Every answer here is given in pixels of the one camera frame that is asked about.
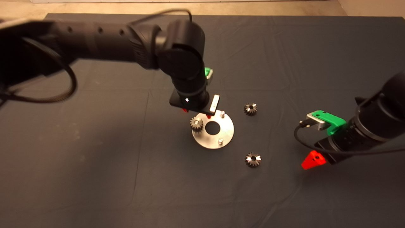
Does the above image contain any thin black right cable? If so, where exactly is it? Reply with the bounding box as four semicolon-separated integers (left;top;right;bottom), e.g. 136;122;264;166
294;120;405;156

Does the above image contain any round metal carrier plate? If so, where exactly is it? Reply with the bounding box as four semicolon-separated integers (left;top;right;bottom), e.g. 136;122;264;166
192;110;235;149

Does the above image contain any silver right camera box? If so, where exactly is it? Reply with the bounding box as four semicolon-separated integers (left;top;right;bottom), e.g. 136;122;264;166
306;113;331;131

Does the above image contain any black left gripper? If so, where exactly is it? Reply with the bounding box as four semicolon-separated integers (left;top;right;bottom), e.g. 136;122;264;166
169;85;220;119

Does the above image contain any green right camera mount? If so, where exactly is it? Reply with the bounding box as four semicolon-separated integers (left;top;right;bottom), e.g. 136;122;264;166
312;110;347;136

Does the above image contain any dark grey table cloth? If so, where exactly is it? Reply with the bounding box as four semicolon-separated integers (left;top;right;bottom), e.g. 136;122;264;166
0;12;405;228

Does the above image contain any braided black left cable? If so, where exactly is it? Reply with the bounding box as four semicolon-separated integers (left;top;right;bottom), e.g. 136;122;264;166
0;37;78;104

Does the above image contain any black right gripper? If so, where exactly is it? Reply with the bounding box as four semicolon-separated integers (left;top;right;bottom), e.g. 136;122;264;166
301;119;371;170

